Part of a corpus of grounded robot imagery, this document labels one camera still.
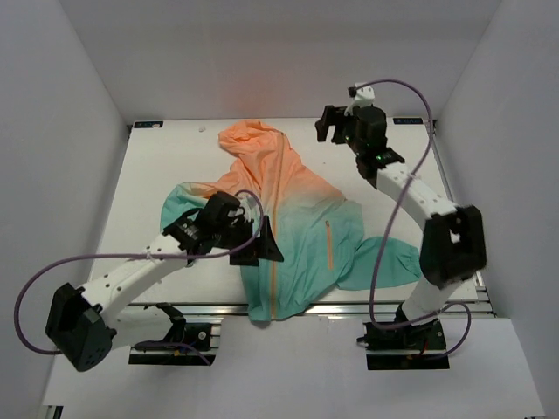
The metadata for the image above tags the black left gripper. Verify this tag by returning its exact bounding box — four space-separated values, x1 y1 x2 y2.
213 214 283 266

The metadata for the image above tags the teal and peach jacket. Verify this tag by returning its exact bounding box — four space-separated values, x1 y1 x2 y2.
160 120 421 322

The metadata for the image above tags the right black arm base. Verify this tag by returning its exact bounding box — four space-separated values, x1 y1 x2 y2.
356 318 450 371

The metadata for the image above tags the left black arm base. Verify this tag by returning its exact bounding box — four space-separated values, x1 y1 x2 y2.
128 303 220 367

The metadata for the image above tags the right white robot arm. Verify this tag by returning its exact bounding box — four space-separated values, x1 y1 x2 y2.
314 106 487 348

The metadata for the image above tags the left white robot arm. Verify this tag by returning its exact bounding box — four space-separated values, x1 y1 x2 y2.
45 191 284 372

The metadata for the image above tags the right blue table label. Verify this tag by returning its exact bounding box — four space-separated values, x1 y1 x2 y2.
393 117 424 125

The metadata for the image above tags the blue table label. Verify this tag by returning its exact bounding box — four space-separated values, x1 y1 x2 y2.
393 117 424 125
133 120 163 129

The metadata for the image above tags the left blue table label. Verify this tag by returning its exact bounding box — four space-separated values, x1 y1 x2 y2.
133 120 163 129

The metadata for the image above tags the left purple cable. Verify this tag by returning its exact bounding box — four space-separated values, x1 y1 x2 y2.
13 189 268 366

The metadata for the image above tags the aluminium table edge rail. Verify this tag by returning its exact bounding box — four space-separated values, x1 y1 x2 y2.
121 300 494 319

